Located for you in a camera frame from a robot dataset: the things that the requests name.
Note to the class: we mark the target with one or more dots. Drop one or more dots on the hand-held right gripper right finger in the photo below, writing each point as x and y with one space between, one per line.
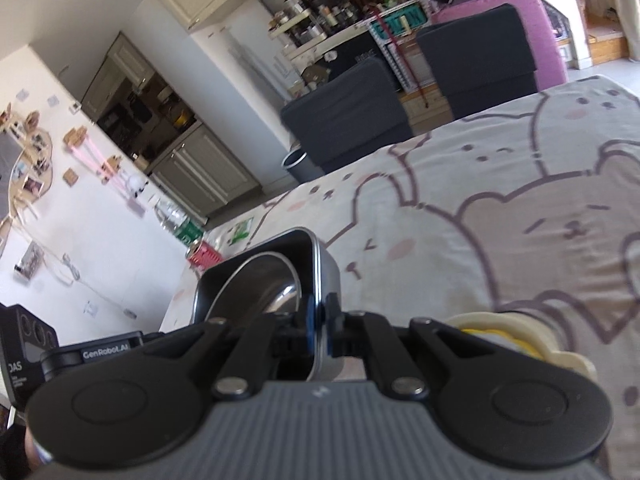
345 332

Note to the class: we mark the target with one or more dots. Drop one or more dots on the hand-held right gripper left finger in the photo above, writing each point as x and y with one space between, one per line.
310 325

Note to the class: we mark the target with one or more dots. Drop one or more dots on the large steel rectangular tray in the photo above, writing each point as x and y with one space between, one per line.
327 280

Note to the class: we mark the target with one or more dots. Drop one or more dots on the round steel bowl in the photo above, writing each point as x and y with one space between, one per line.
260 290

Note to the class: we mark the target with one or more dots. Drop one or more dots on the yellow rimmed lemon print bowl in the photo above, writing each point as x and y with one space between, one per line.
492 334

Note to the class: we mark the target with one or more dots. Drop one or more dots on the green snack packet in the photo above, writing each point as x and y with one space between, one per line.
241 231

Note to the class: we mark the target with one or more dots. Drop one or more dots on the red drink can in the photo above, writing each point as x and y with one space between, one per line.
205 257

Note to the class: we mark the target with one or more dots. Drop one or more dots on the grey trash can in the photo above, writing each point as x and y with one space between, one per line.
300 166

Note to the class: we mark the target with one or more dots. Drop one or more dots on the clear plastic water bottle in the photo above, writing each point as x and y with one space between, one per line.
177 222

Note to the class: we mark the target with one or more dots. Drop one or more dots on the bear print tablecloth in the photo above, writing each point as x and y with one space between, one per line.
450 185

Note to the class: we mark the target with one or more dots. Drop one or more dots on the grey kitchen base cabinet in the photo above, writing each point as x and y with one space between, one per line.
205 170

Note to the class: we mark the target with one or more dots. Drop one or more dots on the white plush toy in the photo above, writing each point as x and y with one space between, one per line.
135 185

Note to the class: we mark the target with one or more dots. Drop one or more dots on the dark grey chair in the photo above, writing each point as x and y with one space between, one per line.
475 60
345 115

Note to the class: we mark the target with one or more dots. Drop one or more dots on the yellow kettle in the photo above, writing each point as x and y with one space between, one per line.
181 117

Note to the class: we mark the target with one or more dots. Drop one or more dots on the white storage cart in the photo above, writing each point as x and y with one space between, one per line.
297 27

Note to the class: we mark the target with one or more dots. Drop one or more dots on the teal printed box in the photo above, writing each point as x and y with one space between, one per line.
400 22

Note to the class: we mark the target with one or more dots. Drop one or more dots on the black cosmetics rack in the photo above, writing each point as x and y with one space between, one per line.
335 0

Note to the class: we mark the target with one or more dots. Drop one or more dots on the staircase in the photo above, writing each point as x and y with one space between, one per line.
585 15

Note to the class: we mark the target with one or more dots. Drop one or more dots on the white curtain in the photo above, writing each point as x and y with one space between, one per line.
625 5

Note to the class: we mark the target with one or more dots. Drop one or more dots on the wall photo board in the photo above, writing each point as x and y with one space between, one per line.
27 175

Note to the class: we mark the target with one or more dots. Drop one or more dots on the wooden wall hook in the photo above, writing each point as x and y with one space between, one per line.
75 137
110 167

